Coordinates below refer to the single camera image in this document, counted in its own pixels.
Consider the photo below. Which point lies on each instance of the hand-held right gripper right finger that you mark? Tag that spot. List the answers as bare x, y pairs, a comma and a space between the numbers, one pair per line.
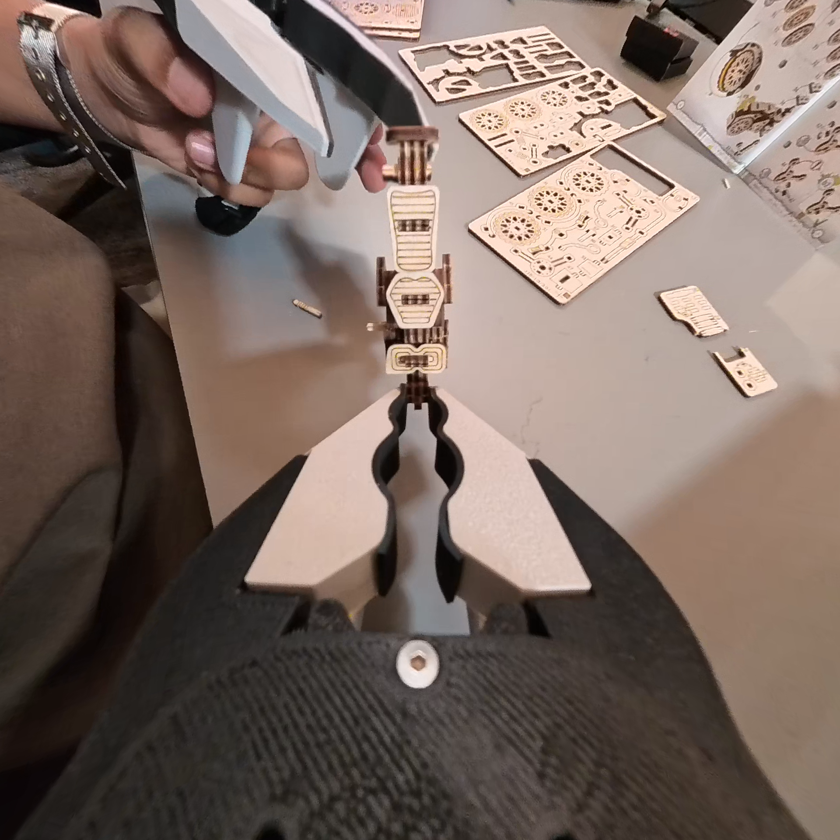
512, 525

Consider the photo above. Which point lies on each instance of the person's left hand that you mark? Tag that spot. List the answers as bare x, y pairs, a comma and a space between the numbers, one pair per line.
138, 72

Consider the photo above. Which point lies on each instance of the small black box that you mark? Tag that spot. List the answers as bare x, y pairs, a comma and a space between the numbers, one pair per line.
659, 46

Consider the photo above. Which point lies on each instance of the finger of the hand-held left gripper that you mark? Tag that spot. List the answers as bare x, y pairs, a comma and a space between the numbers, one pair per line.
374, 72
262, 59

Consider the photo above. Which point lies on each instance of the person's brown clothing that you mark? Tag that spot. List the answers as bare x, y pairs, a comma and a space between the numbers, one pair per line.
65, 459

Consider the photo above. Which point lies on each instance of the wooden puzzle model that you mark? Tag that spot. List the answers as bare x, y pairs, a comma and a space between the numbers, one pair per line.
415, 216

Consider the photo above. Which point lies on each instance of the puzzle instruction booklet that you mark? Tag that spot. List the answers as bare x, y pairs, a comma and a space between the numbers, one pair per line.
768, 98

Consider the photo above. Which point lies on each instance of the stack of wooden puzzle sheets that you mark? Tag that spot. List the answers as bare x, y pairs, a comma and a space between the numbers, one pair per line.
380, 16

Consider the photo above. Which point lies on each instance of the small loose wooden puzzle piece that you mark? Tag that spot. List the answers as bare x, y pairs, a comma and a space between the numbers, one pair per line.
748, 373

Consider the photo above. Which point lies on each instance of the small wooden pin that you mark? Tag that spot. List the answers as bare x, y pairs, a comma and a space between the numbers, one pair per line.
307, 308

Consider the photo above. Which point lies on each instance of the wooden puzzle sheet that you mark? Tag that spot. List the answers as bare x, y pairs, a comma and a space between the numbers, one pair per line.
590, 223
564, 124

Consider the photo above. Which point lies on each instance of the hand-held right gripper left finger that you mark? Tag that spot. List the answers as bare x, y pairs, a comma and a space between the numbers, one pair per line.
321, 518

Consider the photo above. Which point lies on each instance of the large loose wooden puzzle piece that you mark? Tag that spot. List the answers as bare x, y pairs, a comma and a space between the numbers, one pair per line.
694, 310

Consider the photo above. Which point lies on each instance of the wooden puzzle sheet frame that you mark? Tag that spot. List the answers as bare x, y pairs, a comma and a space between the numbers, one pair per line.
426, 62

